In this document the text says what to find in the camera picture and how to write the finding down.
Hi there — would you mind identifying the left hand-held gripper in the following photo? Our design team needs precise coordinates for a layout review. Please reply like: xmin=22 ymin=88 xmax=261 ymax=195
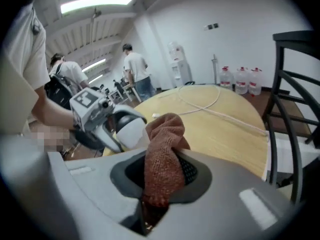
xmin=69 ymin=87 xmax=148 ymax=154

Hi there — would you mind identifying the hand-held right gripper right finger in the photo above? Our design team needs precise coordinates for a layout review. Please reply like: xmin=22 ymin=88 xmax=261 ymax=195
xmin=149 ymin=148 xmax=305 ymax=240

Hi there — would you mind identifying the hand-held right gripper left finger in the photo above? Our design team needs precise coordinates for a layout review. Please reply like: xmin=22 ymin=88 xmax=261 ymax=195
xmin=46 ymin=148 xmax=151 ymax=240

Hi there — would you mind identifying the brown cloth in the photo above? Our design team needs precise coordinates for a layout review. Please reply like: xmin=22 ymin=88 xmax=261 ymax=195
xmin=140 ymin=112 xmax=192 ymax=226

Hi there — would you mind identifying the person's left forearm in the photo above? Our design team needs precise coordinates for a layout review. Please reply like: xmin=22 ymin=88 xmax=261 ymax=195
xmin=31 ymin=85 xmax=76 ymax=131

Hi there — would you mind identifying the ceiling tube light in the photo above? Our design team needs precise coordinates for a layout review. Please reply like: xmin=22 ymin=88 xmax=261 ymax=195
xmin=60 ymin=0 xmax=134 ymax=15
xmin=81 ymin=58 xmax=108 ymax=73
xmin=87 ymin=73 xmax=105 ymax=85

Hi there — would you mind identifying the black backpack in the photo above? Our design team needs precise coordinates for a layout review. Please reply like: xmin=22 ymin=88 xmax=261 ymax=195
xmin=44 ymin=63 xmax=83 ymax=111

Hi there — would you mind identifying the round wooden table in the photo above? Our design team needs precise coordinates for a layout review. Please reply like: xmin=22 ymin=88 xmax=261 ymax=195
xmin=102 ymin=83 xmax=269 ymax=183

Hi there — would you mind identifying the white water dispenser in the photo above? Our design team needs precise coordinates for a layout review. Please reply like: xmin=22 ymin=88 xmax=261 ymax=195
xmin=170 ymin=58 xmax=193 ymax=87

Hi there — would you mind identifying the mop with metal pole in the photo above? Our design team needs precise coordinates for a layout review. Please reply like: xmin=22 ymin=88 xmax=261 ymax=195
xmin=211 ymin=53 xmax=219 ymax=85

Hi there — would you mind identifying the person's white shirt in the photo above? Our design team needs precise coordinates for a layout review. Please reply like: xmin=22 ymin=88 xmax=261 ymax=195
xmin=0 ymin=2 xmax=51 ymax=136

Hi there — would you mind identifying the white charging cable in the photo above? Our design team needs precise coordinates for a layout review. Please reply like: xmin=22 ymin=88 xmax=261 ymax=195
xmin=151 ymin=84 xmax=270 ymax=138

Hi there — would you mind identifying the wall switch panel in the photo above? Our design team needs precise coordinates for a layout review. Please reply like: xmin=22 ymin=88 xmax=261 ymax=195
xmin=203 ymin=22 xmax=221 ymax=31

